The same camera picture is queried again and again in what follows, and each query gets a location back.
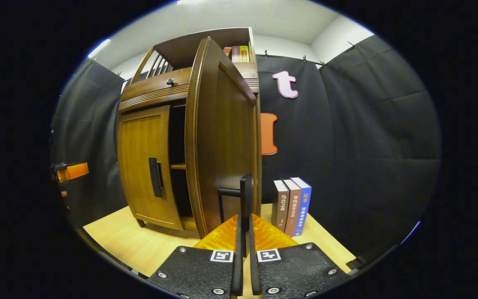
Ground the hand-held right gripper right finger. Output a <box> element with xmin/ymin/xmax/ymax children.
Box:
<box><xmin>249</xmin><ymin>213</ymin><xmax>354</xmax><ymax>298</ymax></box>

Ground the small ceiling light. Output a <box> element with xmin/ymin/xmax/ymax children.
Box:
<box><xmin>88</xmin><ymin>39</ymin><xmax>111</xmax><ymax>59</ymax></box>

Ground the blue standing book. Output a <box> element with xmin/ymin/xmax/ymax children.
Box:
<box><xmin>291</xmin><ymin>177</ymin><xmax>312</xmax><ymax>236</ymax></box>

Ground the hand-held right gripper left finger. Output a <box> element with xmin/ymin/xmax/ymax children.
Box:
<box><xmin>147</xmin><ymin>214</ymin><xmax>244</xmax><ymax>299</ymax></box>

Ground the wooden shoe cabinet door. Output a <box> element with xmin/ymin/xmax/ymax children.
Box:
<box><xmin>184</xmin><ymin>37</ymin><xmax>263</xmax><ymax>258</ymax></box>
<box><xmin>117</xmin><ymin>105</ymin><xmax>183</xmax><ymax>231</ymax></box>

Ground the wooden drawer with black knob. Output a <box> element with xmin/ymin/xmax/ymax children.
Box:
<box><xmin>119</xmin><ymin>62</ymin><xmax>259</xmax><ymax>110</ymax></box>

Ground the wooden double-door shoe cabinet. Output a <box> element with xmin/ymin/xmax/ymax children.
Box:
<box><xmin>117</xmin><ymin>27</ymin><xmax>261</xmax><ymax>239</ymax></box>

